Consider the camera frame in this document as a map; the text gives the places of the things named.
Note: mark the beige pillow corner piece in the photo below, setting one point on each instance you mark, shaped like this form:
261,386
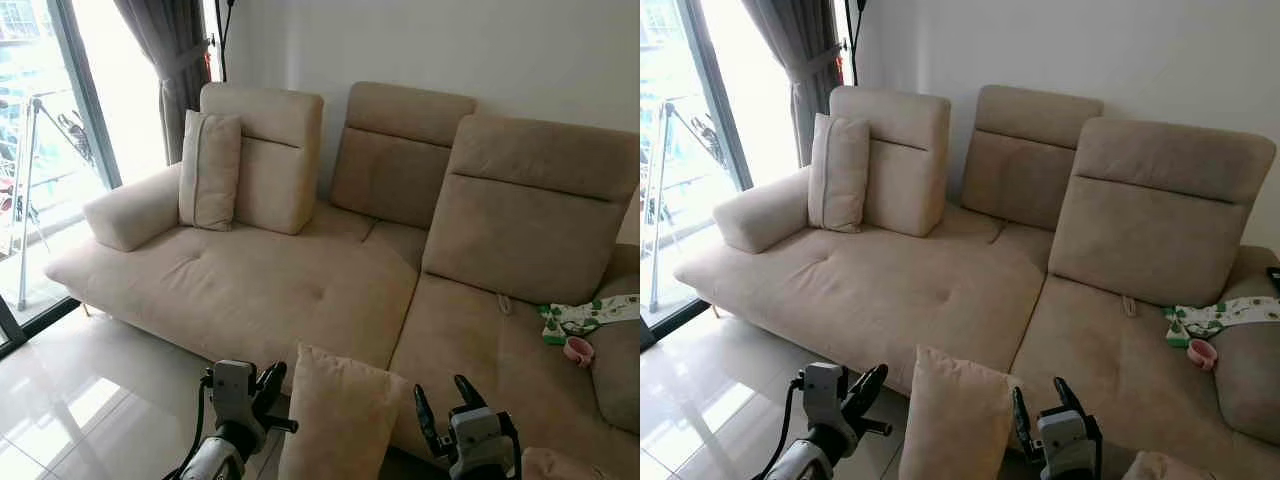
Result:
1160,468
555,467

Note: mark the silver metal drying rack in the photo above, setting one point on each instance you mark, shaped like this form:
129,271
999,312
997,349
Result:
657,200
27,190

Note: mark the grey tied curtain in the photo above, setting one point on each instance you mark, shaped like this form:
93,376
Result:
175,50
805,50

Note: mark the beige fabric sectional sofa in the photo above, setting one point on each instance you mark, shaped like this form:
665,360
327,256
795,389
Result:
260,285
890,290

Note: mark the small black device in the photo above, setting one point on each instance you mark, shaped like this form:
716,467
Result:
1274,278

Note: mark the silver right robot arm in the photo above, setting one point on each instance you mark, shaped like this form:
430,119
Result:
1072,474
490,473

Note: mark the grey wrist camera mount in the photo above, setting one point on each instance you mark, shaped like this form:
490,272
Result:
232,392
478,435
822,395
1065,438

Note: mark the small pink cup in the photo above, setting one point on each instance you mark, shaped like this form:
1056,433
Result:
1202,355
578,351

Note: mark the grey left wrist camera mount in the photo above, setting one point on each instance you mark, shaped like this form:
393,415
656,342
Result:
232,392
822,395

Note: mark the beige upright throw pillow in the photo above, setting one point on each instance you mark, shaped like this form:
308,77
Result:
838,172
210,170

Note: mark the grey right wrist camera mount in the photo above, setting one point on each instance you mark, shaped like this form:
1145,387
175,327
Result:
1065,438
478,435

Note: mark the dark sliding door frame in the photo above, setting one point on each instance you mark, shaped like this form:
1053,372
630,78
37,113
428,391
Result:
714,90
85,90

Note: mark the white cloth with green print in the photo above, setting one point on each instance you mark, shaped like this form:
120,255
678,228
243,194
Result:
590,314
1225,316

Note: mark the black floor lamp pole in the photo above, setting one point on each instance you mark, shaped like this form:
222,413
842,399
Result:
854,35
224,35

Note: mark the beige square floor pillow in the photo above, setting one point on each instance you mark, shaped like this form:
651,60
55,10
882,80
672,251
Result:
955,420
340,415

